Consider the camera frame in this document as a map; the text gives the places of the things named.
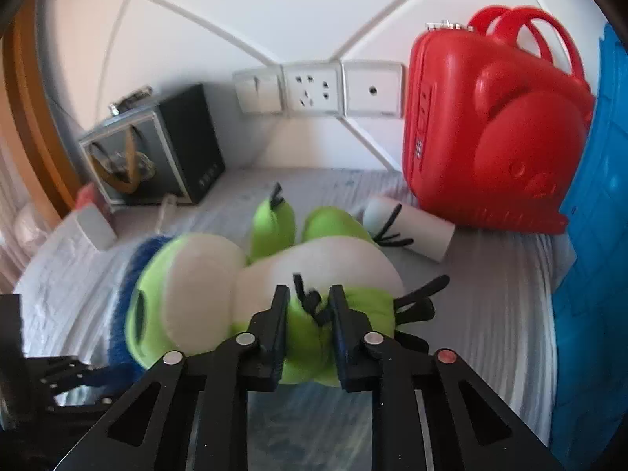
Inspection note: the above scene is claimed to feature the cloth-covered round desktop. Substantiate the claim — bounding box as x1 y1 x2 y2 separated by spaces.
14 164 580 471

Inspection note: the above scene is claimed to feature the white round-hole wall outlet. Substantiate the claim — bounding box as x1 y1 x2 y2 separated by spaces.
341 60 406 119

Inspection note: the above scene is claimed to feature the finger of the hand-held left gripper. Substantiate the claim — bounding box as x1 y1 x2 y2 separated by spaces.
22 353 141 408

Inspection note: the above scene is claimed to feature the green frog plush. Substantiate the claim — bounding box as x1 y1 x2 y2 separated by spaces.
124 183 451 386

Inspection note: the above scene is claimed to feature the wooden door frame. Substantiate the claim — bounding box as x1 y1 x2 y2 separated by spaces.
7 5 84 224

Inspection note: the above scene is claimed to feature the white wall socket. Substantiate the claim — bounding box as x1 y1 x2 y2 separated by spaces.
281 61 345 119

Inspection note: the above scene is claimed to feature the blue plastic crate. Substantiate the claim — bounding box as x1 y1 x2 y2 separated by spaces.
548 22 628 471

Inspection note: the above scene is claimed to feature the black gift box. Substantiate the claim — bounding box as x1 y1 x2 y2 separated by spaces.
78 83 227 208

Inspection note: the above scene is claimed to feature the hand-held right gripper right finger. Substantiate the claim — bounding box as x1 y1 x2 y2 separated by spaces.
328 285 572 471

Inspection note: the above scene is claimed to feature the small pink box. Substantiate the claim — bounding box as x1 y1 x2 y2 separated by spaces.
75 184 119 252

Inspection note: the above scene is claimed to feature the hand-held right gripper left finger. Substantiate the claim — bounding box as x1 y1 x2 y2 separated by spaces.
46 285 291 471

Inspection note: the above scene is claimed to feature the red toy suitcase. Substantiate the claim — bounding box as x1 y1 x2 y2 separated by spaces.
401 5 598 236

